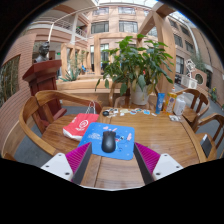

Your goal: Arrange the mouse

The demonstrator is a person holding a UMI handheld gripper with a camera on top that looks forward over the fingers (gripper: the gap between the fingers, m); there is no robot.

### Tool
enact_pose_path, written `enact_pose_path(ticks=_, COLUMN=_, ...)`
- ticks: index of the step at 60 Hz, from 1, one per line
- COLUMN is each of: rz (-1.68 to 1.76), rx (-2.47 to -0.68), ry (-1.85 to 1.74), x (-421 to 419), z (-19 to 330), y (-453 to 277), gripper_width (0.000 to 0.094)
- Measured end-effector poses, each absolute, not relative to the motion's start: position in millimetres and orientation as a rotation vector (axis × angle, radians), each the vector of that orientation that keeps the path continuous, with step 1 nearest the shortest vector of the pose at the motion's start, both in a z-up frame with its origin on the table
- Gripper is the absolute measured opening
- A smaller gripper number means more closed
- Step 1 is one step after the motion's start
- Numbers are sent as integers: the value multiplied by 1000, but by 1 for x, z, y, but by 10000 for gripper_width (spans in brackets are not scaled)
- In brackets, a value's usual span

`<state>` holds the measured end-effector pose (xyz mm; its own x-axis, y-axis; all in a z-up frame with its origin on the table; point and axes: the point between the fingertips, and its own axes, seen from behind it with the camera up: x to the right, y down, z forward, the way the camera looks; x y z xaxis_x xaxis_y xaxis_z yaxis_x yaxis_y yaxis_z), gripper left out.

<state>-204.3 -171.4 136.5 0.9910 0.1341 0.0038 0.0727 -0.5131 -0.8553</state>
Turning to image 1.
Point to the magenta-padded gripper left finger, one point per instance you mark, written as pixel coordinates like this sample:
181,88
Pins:
77,159

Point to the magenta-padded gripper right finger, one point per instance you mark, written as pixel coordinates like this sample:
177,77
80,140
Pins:
148,160

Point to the black computer mouse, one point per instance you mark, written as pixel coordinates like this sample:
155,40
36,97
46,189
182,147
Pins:
108,141

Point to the blue printed mouse pad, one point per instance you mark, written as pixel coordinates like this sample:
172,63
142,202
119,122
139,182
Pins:
95,136

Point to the red paper bag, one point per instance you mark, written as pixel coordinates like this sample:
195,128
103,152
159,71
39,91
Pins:
80,125

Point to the small blue sticker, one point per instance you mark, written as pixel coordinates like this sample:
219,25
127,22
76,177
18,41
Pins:
146,112

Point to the small white packets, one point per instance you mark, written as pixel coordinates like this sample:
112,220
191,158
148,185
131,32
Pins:
175,117

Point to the small black key fob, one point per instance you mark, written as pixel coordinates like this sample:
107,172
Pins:
106,113

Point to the blue tube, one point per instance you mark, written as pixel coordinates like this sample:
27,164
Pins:
160,103

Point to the black notebook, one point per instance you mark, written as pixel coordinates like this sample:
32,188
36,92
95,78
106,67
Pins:
206,145

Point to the orange liquid bottle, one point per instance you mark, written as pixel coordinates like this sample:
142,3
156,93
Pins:
170,103

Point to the dark red wooden lectern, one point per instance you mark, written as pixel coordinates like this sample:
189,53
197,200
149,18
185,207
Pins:
43,80

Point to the green potted plant, white pot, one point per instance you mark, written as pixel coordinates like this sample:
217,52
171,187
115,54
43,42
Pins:
133,63

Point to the white abstract sculpture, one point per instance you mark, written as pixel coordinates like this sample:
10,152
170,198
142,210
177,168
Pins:
190,66

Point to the dark bust statue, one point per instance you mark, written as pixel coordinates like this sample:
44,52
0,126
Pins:
42,53

